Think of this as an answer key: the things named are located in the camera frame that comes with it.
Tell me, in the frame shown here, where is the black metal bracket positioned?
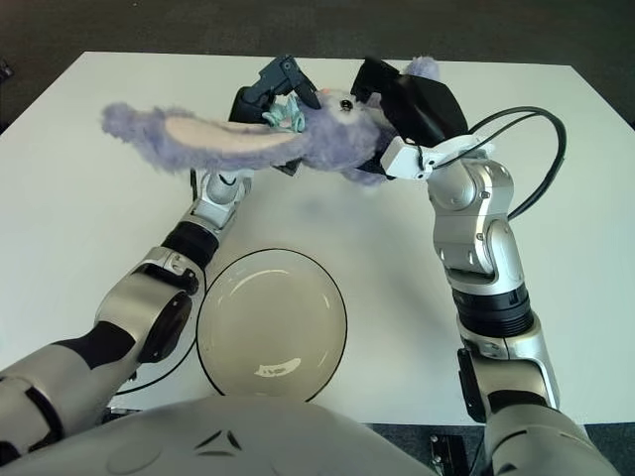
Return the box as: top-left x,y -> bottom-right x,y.
429,434 -> 470,476

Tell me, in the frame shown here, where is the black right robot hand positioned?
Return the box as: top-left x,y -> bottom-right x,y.
349,57 -> 497,182

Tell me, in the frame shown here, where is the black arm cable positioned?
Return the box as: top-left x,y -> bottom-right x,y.
465,106 -> 568,222
113,171 -> 202,397

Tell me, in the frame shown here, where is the grey robot torso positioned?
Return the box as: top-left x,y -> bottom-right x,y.
0,394 -> 433,476

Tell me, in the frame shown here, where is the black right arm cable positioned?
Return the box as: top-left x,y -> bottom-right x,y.
465,106 -> 568,222

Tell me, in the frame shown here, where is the purple plush bunny doll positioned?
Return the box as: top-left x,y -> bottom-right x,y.
101,55 -> 443,188

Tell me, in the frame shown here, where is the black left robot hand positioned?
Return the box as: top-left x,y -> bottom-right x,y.
227,55 -> 321,179

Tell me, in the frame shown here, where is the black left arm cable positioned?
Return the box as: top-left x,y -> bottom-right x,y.
113,171 -> 202,397

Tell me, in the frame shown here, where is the white plate with black rim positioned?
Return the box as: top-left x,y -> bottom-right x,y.
195,247 -> 348,404

